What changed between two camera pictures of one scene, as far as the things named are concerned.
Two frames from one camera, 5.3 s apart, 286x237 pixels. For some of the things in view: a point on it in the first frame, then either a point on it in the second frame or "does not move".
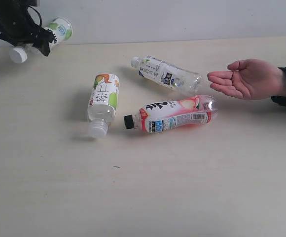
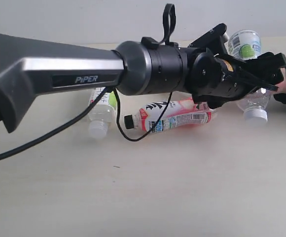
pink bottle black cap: [191, 111] does not move
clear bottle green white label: [62, 30] → [244, 44]
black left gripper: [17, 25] → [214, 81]
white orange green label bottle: [102, 104] does not move
